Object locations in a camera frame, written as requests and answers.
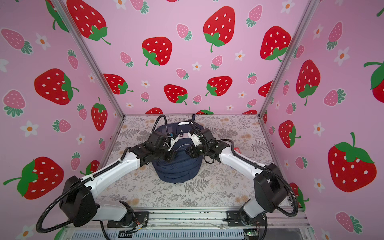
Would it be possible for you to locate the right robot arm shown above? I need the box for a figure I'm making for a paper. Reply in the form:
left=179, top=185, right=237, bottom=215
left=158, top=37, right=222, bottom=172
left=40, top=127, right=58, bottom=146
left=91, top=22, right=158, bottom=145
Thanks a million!
left=187, top=129, right=298, bottom=225

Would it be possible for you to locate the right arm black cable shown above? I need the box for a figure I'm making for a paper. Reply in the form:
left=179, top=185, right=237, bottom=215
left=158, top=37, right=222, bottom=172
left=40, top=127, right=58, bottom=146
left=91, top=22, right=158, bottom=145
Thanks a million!
left=187, top=118, right=299, bottom=218

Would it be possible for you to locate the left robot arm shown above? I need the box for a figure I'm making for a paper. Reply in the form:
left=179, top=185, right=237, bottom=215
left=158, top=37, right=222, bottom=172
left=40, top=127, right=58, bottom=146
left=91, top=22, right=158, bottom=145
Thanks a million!
left=60, top=132, right=179, bottom=227

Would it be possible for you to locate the floral table cloth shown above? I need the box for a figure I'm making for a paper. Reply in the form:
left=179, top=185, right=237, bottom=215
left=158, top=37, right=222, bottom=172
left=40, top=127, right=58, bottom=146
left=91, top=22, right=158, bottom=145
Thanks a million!
left=98, top=115, right=273, bottom=208

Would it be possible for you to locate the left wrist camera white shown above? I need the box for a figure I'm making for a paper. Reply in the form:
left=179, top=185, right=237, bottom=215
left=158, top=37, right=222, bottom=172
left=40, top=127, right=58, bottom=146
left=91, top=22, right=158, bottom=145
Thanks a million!
left=168, top=132, right=184, bottom=151

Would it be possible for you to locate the red box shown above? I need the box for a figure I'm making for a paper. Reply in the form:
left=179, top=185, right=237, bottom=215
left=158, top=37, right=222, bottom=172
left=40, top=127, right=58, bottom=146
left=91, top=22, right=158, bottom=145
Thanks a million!
left=234, top=147, right=241, bottom=154

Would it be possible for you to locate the navy blue student backpack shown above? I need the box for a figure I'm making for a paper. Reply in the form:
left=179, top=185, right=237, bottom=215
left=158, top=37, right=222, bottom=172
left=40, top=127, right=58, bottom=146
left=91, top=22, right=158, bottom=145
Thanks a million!
left=152, top=122, right=204, bottom=184

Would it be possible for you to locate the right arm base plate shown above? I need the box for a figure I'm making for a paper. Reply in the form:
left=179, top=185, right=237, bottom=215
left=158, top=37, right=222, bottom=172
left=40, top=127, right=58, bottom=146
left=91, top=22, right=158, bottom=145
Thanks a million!
left=223, top=210, right=268, bottom=227

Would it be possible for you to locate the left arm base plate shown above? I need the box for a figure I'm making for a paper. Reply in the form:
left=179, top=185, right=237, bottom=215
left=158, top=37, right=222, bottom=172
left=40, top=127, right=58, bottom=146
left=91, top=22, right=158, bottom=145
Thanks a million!
left=107, top=211, right=150, bottom=229

